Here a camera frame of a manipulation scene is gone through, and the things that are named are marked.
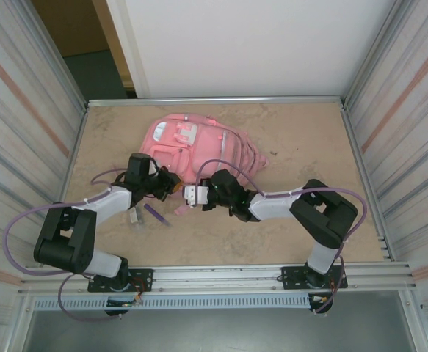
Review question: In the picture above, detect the purple pen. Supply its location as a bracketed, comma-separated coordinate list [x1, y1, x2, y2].
[144, 203, 170, 227]

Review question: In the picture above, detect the pink backpack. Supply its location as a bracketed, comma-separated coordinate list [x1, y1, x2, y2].
[142, 113, 269, 217]

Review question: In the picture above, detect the clear glue stick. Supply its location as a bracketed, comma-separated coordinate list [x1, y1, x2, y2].
[128, 207, 145, 232]

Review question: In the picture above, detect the aluminium table side rail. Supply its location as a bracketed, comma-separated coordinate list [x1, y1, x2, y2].
[340, 104, 396, 262]
[44, 104, 90, 267]

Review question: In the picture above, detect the wide aluminium mounting rail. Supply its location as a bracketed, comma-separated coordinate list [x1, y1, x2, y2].
[17, 260, 418, 294]

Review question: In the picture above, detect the aluminium table edge rail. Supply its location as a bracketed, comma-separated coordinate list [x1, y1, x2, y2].
[87, 95, 347, 108]

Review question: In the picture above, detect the grey slotted cable duct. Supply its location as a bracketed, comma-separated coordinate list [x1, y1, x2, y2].
[32, 295, 312, 311]

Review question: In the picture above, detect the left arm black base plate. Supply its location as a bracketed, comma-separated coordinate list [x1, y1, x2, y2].
[87, 268, 154, 293]

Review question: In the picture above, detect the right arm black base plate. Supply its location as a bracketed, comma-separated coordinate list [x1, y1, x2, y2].
[279, 266, 348, 290]

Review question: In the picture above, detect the aluminium frame post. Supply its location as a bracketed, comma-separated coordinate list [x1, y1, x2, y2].
[29, 0, 90, 111]
[340, 0, 398, 111]

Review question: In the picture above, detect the small circuit board with wires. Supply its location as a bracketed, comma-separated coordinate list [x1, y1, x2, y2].
[308, 294, 334, 315]
[106, 297, 144, 307]

